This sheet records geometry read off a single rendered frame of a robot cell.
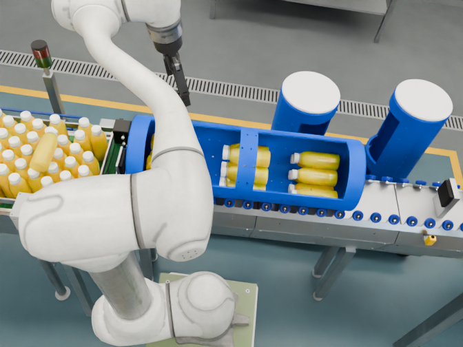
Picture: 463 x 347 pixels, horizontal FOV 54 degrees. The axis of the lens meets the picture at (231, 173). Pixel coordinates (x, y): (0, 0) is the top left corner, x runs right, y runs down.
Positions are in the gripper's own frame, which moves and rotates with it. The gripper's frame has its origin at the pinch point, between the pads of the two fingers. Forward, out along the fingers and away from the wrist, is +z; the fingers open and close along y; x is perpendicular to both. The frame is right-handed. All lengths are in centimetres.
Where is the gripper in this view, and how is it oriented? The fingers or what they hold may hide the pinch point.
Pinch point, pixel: (178, 87)
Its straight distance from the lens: 138.5
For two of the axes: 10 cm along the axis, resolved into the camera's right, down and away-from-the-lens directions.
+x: 9.3, -3.3, 1.5
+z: 0.5, 5.2, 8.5
